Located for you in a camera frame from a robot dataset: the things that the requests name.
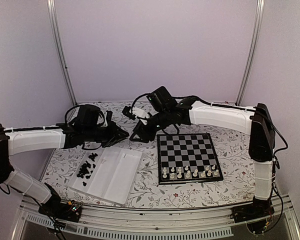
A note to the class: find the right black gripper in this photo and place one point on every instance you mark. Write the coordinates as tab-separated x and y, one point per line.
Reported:
142	131

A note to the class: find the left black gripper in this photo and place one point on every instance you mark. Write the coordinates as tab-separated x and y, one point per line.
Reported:
114	138

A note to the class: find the white chess rook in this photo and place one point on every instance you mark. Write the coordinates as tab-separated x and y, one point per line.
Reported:
164	173
216	172

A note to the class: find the white chess king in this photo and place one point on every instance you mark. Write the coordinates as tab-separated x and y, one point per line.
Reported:
188	174

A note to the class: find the white chess bishop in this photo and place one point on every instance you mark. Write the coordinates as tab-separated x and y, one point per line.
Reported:
195	173
203	174

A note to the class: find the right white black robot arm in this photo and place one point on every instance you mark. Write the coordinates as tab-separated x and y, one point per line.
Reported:
254	121

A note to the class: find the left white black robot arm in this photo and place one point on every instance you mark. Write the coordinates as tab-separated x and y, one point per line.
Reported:
14	141

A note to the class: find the black silver chess board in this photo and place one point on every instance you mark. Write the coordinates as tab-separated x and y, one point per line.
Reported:
195	150

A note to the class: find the pile of black chess pieces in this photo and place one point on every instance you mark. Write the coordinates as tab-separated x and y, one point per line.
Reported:
87	168

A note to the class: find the white plastic compartment tray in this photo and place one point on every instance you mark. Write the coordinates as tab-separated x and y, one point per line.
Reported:
113	176

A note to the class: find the floral patterned table mat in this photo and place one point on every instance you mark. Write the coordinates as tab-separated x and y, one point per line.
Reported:
237	186

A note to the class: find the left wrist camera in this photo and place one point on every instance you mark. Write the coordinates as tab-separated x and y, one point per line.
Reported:
108	118

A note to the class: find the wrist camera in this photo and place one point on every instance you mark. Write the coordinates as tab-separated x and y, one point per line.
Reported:
136	113
108	118

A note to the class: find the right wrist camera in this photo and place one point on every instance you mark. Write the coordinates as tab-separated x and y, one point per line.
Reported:
136	113

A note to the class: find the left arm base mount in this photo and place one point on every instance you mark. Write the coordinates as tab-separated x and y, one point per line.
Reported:
69	211

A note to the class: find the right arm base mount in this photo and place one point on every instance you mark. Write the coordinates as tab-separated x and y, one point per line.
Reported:
256	216

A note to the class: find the left aluminium frame post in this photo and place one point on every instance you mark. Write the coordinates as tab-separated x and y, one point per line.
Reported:
51	7

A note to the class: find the aluminium frame post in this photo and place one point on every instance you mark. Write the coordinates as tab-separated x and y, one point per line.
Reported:
258	19
51	7

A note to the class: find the front aluminium rail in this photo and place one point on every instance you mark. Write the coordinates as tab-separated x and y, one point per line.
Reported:
99	222

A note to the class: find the right aluminium frame post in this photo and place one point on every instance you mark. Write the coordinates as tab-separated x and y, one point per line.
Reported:
258	19

